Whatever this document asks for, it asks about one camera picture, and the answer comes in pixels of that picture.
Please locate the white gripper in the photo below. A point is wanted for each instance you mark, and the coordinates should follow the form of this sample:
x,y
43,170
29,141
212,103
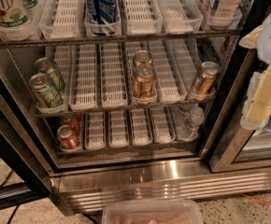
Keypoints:
x,y
257,109

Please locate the clear water bottle front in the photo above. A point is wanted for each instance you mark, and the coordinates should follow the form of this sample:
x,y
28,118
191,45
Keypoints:
x,y
189,122

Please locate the white labelled bottle right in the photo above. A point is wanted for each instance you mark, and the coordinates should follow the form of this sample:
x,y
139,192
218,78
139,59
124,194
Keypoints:
x,y
222,12

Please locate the right fridge glass door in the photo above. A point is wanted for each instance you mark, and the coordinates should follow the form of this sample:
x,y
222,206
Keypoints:
x,y
235,147

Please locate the blue Pepsi bottle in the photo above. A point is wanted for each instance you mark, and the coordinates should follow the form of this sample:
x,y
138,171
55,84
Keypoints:
x,y
102,17

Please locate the steel fridge base grille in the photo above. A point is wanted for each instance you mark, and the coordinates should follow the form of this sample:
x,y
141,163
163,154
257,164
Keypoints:
x,y
90,191

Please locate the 7UP bottle front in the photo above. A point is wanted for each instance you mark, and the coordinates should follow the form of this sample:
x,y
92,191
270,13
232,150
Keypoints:
x,y
13,13

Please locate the gold soda can right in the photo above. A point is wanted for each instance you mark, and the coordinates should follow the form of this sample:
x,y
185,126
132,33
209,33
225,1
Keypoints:
x,y
205,78

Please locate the gold soda can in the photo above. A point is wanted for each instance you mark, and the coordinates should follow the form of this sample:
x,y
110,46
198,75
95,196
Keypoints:
x,y
205,78
144,81
142,57

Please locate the gold soda can front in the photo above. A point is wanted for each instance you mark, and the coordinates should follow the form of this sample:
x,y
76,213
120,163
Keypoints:
x,y
144,81

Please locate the gold soda can rear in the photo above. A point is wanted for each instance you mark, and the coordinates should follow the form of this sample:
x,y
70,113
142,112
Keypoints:
x,y
142,57

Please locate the red soda can rear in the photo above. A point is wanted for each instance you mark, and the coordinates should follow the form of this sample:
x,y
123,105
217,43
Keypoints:
x,y
71,120

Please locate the red soda can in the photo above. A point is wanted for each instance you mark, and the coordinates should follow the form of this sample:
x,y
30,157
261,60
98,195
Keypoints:
x,y
71,120
67,138

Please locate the clear plastic food container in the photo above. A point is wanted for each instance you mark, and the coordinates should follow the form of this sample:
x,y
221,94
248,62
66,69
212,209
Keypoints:
x,y
153,212

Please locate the red soda can front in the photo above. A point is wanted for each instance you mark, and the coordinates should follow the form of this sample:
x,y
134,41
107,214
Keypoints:
x,y
67,138

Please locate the green soda can rear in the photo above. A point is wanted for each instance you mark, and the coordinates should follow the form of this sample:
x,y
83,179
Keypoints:
x,y
49,67

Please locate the green soda can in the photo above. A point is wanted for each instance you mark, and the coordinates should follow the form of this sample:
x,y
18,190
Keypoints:
x,y
49,67
45,91

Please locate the green soda can front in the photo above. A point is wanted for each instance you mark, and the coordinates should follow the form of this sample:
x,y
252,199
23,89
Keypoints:
x,y
45,91

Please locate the top wire fridge shelf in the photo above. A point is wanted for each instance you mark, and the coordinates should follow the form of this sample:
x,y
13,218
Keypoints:
x,y
113,39

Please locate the wire fridge shelf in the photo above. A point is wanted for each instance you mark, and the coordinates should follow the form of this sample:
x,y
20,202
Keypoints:
x,y
113,39
83,110

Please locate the middle wire fridge shelf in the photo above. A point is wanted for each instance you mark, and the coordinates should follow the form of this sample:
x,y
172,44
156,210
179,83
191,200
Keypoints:
x,y
83,110

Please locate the left fridge door frame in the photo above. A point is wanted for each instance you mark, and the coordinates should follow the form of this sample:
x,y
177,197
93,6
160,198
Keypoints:
x,y
14,152

